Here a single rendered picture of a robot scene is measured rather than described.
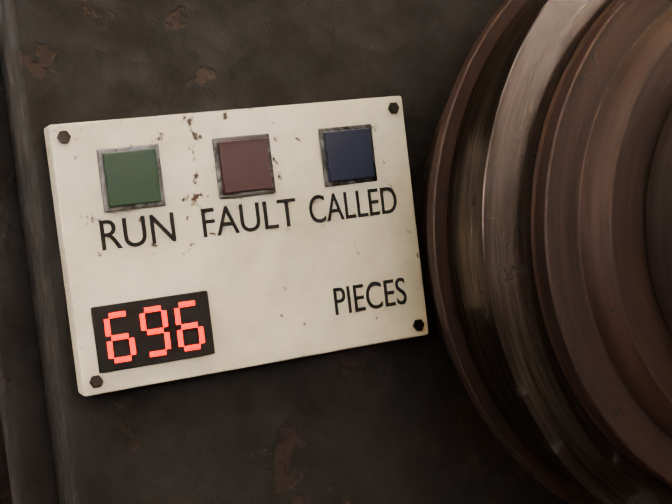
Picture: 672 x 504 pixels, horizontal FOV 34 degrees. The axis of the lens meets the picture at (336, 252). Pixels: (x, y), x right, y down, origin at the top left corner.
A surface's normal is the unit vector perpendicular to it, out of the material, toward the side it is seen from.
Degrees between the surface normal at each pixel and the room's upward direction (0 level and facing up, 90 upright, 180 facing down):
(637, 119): 90
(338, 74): 90
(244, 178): 90
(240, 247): 90
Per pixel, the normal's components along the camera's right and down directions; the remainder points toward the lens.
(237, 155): 0.40, 0.00
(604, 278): -0.62, 0.18
